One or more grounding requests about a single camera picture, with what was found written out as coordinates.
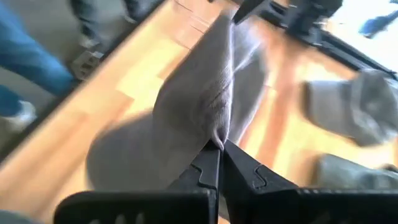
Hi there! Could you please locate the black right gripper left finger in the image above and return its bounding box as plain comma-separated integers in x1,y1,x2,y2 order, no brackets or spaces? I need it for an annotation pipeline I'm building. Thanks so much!
54,139,223,224

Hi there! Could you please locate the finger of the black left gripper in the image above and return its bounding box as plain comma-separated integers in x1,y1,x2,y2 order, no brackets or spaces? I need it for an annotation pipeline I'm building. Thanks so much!
232,0,272,25

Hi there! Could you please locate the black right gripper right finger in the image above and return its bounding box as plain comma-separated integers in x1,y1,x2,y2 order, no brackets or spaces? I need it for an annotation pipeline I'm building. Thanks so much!
222,139,398,224

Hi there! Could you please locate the gray power block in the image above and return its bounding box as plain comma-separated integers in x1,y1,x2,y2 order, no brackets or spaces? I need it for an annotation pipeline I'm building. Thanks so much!
72,50,104,81

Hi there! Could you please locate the dark green baseball cap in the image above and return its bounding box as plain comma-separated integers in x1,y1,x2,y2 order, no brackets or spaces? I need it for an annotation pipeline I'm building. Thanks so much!
315,154,398,191

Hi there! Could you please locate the person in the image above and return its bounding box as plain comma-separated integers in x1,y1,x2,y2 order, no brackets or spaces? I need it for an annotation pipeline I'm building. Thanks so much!
0,0,77,133

